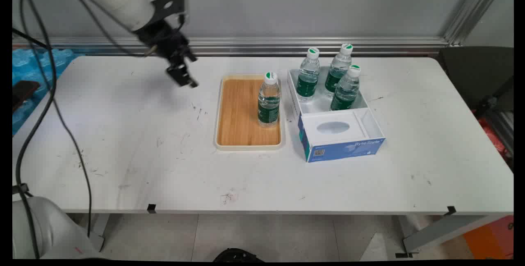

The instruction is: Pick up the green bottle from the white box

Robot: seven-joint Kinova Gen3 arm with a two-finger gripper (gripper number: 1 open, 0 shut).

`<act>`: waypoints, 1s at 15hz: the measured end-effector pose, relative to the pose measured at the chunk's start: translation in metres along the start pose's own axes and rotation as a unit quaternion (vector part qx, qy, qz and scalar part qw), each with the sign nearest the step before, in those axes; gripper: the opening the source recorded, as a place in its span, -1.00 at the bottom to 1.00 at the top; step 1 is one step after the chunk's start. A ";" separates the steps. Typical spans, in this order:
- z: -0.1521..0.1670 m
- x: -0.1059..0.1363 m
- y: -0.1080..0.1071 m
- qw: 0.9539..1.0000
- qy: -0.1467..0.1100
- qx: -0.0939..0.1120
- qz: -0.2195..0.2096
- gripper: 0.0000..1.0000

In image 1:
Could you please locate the black chair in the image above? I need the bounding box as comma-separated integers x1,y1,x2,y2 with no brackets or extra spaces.
437,46,514,112

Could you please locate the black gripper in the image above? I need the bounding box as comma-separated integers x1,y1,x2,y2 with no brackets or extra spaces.
133,16,200,89

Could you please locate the horizontal aluminium frame rail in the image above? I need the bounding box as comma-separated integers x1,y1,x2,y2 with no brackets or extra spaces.
12,36,450,57

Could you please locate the thin black cable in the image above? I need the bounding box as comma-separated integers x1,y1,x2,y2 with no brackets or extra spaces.
12,0,146,238

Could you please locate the grey table leg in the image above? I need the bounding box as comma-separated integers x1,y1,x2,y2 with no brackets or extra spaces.
396,214,499,257
87,213,110,252

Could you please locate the dark red object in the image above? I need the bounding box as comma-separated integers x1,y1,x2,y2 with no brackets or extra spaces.
12,80,41,112

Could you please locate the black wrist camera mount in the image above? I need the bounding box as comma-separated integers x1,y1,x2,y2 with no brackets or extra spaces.
150,0,186,26

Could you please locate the clear water bottle green label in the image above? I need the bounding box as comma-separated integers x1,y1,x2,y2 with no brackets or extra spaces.
257,72,281,128
324,44,354,96
296,47,321,102
330,65,361,112

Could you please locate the wooden tray with cream rim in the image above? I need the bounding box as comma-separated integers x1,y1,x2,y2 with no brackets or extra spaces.
214,74,284,151

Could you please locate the upright aluminium frame post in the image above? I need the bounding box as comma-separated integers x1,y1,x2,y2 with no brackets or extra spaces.
442,0,510,47

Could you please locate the red patterned bag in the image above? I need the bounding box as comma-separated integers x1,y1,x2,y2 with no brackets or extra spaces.
474,110,514,162

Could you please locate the blue shrink-wrapped bottle pack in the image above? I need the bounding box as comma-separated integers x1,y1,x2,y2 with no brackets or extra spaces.
12,48,78,136

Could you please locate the orange box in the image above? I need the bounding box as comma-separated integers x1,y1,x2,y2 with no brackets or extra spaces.
463,216,514,259

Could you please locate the black round object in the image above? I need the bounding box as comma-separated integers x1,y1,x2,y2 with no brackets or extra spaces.
212,248,265,262

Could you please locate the thick black cable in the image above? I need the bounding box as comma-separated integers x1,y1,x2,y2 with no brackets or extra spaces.
14,0,56,258

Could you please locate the white and blue cardboard box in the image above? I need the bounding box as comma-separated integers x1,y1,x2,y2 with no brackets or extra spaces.
286,66,386,163

